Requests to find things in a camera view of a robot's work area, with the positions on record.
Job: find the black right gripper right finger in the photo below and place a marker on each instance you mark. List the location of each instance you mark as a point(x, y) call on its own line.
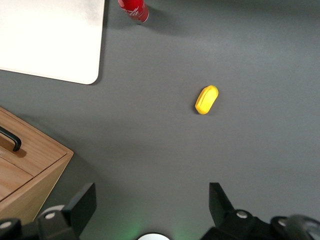
point(222, 210)

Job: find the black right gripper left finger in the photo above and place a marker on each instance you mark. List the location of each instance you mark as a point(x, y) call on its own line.
point(82, 205)

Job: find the red soda can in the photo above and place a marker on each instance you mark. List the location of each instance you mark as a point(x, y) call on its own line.
point(133, 10)

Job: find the pale rectangular tray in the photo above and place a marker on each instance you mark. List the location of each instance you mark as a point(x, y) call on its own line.
point(50, 37)

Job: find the wooden two-drawer cabinet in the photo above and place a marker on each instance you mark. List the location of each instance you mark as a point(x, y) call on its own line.
point(47, 175)

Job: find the wooden drawer front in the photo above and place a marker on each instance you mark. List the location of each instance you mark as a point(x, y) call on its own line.
point(10, 175)
point(37, 150)

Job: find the yellow rounded plastic block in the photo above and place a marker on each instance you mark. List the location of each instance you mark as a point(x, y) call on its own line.
point(207, 99)

